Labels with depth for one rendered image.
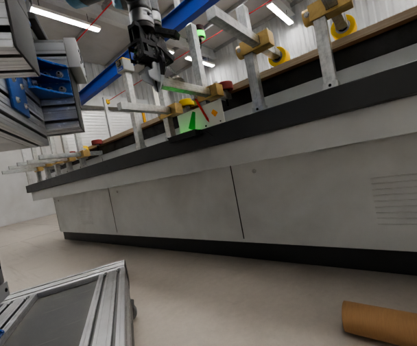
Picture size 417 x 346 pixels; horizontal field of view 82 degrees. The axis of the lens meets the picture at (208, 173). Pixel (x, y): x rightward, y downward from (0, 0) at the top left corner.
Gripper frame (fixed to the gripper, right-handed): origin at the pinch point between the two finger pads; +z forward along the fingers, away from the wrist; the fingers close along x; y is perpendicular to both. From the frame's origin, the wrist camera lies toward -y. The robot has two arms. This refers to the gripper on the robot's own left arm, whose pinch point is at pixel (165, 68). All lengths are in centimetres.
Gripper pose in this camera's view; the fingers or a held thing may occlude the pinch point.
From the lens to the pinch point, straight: 118.8
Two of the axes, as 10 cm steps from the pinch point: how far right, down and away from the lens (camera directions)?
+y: -9.4, 1.5, 3.1
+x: -3.0, 0.9, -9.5
